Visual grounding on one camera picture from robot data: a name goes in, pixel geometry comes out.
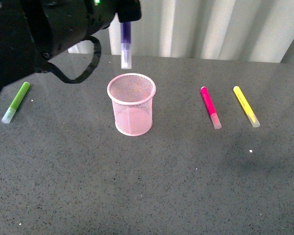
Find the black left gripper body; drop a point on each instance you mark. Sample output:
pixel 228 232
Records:
pixel 34 31

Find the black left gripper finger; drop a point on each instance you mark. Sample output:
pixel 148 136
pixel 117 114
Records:
pixel 129 10

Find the purple marker pen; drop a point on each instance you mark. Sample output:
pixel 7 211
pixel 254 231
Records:
pixel 126 54

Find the pink marker pen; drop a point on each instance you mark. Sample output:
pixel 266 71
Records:
pixel 210 108

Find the pink mesh pen cup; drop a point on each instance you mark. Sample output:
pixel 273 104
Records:
pixel 132 95

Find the green marker pen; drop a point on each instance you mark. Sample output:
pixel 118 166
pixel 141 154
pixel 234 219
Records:
pixel 15 103

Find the white pleated curtain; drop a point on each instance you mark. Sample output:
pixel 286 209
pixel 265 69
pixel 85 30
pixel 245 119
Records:
pixel 244 30

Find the yellow marker pen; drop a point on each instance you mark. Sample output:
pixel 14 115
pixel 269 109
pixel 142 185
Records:
pixel 246 107

